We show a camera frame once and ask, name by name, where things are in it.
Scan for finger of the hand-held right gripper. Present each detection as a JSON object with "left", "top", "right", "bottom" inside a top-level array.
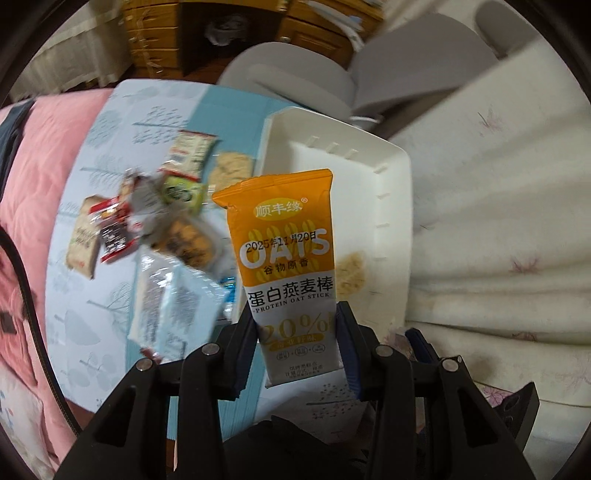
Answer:
[{"left": 405, "top": 328, "right": 444, "bottom": 367}]

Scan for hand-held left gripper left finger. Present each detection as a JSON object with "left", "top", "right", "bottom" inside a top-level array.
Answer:
[{"left": 55, "top": 314, "right": 258, "bottom": 480}]

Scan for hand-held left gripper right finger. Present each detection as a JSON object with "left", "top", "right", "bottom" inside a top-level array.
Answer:
[{"left": 335, "top": 301, "right": 536, "bottom": 480}]

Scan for orange white oat bar packet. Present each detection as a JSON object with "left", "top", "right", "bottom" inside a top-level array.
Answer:
[{"left": 211, "top": 168, "right": 345, "bottom": 391}]

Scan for clear walnut cake packet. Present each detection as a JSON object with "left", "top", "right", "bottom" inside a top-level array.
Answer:
[{"left": 152, "top": 215, "right": 225, "bottom": 271}]

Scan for white plastic box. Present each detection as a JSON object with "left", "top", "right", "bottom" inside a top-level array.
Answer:
[{"left": 238, "top": 106, "right": 413, "bottom": 333}]

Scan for small blue wrapper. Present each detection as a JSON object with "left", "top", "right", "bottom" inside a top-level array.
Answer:
[{"left": 222, "top": 274, "right": 241, "bottom": 319}]

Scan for clear rice cake packet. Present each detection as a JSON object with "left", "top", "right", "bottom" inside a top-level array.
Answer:
[{"left": 336, "top": 251, "right": 370, "bottom": 305}]

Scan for pale blue white snack packet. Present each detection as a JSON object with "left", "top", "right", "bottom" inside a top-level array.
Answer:
[{"left": 128, "top": 244, "right": 236, "bottom": 365}]

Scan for green pastry packet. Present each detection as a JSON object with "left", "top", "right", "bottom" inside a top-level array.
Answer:
[{"left": 159, "top": 174, "right": 206, "bottom": 214}]

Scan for white flower print blanket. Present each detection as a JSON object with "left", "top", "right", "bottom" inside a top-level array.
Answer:
[{"left": 388, "top": 37, "right": 591, "bottom": 462}]

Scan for red dark snack packet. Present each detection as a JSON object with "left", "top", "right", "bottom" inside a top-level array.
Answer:
[{"left": 90, "top": 196, "right": 144, "bottom": 265}]

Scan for silver crumpled snack packet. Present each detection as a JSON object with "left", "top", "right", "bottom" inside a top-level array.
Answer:
[{"left": 121, "top": 170, "right": 171, "bottom": 234}]

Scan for clear beige cookie packet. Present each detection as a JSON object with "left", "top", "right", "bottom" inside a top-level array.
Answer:
[{"left": 208, "top": 151, "right": 254, "bottom": 190}]

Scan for beige red-edged snack packet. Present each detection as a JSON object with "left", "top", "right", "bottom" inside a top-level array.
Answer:
[{"left": 67, "top": 195, "right": 109, "bottom": 280}]

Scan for white red-edged snack packet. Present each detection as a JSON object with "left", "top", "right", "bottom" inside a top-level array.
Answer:
[{"left": 161, "top": 130, "right": 219, "bottom": 181}]

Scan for pink blanket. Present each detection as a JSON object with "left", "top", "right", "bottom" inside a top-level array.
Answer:
[{"left": 0, "top": 88, "right": 116, "bottom": 480}]

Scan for grey chair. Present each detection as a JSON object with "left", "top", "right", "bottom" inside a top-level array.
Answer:
[{"left": 217, "top": 0, "right": 529, "bottom": 127}]

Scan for dark blue cloth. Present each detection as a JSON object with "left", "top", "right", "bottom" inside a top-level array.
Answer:
[{"left": 0, "top": 99, "right": 35, "bottom": 185}]

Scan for wooden cabinet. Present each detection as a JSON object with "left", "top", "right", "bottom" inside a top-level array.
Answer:
[{"left": 122, "top": 0, "right": 384, "bottom": 81}]

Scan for white plastic bag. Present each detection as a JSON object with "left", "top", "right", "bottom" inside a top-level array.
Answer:
[{"left": 205, "top": 16, "right": 241, "bottom": 47}]

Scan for white papers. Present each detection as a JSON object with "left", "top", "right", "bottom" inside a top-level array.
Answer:
[{"left": 323, "top": 0, "right": 384, "bottom": 51}]

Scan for white curtain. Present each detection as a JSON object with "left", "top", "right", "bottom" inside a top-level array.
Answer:
[{"left": 9, "top": 0, "right": 130, "bottom": 102}]

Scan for black cable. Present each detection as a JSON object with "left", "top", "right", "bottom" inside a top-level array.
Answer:
[{"left": 0, "top": 228, "right": 81, "bottom": 437}]

